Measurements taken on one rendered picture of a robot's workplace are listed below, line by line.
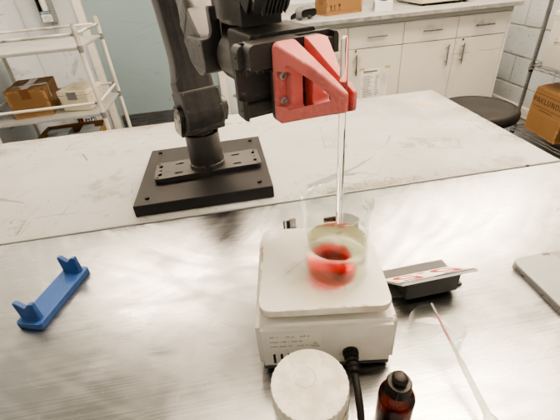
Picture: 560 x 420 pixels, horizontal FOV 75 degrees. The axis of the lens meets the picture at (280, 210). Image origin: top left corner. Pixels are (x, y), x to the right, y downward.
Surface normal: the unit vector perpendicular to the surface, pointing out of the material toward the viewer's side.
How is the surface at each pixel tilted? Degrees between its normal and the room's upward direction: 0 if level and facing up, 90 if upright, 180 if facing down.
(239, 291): 0
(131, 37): 90
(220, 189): 1
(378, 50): 90
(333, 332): 90
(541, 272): 0
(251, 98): 92
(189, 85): 76
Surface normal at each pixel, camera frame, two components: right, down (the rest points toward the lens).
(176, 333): -0.07, -0.83
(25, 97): 0.29, 0.51
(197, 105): 0.47, 0.24
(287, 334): 0.01, 0.56
